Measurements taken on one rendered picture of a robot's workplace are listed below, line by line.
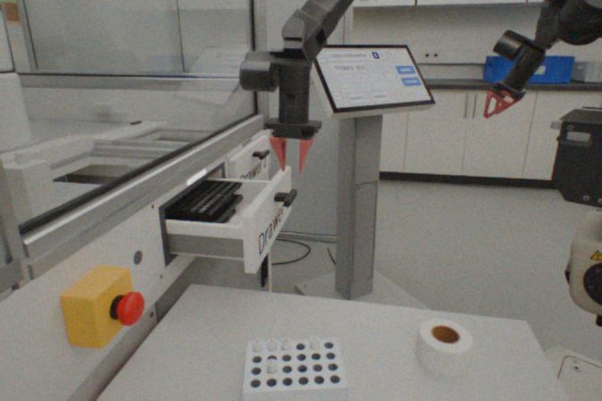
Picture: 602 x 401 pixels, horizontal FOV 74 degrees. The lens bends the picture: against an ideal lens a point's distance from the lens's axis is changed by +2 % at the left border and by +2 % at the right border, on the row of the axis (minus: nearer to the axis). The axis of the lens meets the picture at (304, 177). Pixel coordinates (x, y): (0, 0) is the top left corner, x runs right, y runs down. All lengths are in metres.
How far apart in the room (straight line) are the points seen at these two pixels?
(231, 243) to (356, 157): 1.08
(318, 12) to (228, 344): 0.57
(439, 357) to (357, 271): 1.36
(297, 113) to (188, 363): 0.44
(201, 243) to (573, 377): 1.15
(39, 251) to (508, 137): 3.63
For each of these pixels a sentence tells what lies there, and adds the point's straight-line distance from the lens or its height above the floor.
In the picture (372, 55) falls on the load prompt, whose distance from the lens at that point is 1.74.
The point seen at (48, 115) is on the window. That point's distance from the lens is 0.54.
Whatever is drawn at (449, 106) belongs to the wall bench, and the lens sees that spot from 3.68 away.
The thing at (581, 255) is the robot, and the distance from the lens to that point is 1.02.
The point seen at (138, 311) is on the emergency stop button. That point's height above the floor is 0.87.
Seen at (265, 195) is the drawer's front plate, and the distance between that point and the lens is 0.71.
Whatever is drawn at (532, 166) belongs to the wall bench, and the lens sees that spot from 3.96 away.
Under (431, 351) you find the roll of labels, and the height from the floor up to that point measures 0.79.
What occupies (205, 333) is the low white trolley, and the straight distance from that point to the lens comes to 0.68.
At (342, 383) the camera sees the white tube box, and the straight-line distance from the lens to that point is 0.54.
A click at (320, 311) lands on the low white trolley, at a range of 0.70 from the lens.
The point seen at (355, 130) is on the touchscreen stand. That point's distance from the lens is 1.67.
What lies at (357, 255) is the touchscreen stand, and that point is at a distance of 1.89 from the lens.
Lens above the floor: 1.18
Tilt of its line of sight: 18 degrees down
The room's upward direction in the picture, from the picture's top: straight up
